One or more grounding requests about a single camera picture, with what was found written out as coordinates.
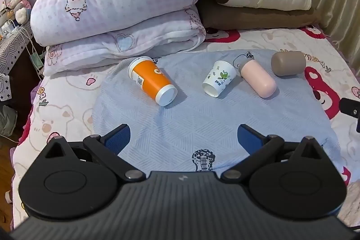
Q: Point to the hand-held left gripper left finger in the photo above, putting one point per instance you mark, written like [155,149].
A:
[119,138]

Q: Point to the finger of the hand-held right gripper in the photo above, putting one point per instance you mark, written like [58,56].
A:
[351,107]

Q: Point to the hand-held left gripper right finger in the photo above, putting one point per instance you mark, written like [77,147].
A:
[249,138]

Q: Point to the pink cup with grey lid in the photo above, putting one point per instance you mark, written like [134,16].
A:
[257,78]

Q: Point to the orange paper cup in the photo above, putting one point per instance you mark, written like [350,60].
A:
[152,81]

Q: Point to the white floral paper cup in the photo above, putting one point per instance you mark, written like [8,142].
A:
[220,78]

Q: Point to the brown plastic cup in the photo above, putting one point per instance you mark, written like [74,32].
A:
[288,63]

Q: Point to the light blue patterned cloth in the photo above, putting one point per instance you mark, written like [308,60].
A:
[197,122]

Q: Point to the bear printed bed sheet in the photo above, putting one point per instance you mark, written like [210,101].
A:
[56,116]

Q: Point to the pink checked heart quilt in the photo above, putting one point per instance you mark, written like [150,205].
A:
[157,37]

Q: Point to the dark wooden nightstand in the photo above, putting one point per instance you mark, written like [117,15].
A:
[24,85]

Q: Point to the green face mask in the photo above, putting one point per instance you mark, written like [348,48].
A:
[37,63]

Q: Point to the grey green cloth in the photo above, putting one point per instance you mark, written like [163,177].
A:
[7,120]

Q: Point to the brown pillow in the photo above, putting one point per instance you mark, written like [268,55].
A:
[253,19]

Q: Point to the black white patterned box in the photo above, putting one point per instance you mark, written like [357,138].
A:
[11,51]

